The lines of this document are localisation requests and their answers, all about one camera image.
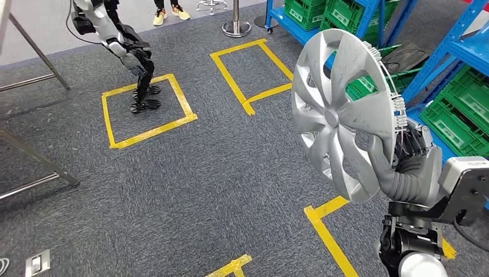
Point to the chrome stool base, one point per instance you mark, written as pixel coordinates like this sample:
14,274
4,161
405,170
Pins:
211,4

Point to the dark grey flat bag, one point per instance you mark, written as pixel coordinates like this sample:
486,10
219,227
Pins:
405,57

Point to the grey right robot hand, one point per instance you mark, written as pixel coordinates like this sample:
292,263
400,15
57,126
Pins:
420,176

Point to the red barrier belt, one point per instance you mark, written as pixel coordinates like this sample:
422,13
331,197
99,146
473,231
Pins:
477,1

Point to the person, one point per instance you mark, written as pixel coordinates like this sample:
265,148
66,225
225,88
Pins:
159,17

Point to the silver stanchion post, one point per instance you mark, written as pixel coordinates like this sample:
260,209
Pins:
236,28

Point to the dark round floor base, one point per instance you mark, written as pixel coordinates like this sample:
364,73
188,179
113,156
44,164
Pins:
263,22

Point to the steel frame table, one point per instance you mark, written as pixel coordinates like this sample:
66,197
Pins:
38,49
38,156

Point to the yellow floor tape square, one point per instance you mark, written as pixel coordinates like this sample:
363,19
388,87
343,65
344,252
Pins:
152,132
229,76
328,237
229,265

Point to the black and white humanoid robot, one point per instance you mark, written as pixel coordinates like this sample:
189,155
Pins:
145,72

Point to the grey floor socket plate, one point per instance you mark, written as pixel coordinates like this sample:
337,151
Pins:
37,264

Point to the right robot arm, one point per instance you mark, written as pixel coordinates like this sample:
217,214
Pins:
420,267

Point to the silver plastic wheel hubcap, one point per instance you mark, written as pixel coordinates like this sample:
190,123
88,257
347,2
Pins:
332,114

